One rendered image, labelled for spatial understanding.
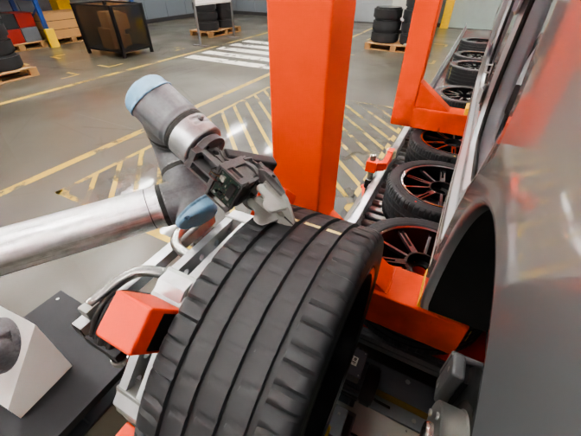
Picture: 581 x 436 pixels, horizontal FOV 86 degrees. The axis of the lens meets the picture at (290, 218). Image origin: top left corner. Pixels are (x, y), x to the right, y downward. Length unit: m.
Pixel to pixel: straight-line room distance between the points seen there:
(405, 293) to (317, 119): 0.65
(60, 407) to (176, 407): 1.07
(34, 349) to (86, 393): 0.25
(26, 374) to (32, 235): 0.87
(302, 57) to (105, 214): 0.54
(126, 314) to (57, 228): 0.24
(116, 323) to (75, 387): 1.05
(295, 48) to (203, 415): 0.74
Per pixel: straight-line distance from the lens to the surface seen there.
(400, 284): 1.18
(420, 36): 2.70
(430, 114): 2.80
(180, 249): 0.80
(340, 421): 1.40
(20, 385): 1.53
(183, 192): 0.65
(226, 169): 0.52
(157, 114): 0.61
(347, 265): 0.50
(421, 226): 1.75
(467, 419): 0.73
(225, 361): 0.47
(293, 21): 0.82
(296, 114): 0.86
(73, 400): 1.55
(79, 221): 0.69
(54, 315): 1.85
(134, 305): 0.52
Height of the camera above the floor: 1.54
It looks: 39 degrees down
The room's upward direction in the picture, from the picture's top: straight up
